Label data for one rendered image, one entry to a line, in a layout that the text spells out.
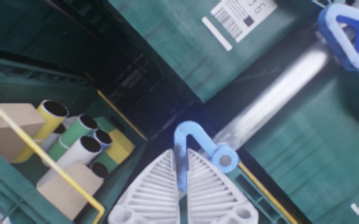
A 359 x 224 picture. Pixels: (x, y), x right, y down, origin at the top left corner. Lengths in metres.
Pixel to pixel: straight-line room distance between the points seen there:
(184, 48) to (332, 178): 0.37
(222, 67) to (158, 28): 0.12
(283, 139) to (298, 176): 0.08
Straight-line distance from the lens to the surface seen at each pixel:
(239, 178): 0.26
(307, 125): 0.32
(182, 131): 0.17
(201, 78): 0.22
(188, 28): 0.24
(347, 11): 0.30
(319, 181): 0.39
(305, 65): 0.26
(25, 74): 0.65
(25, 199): 0.34
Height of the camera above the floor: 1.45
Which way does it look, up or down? 3 degrees down
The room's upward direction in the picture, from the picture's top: 47 degrees clockwise
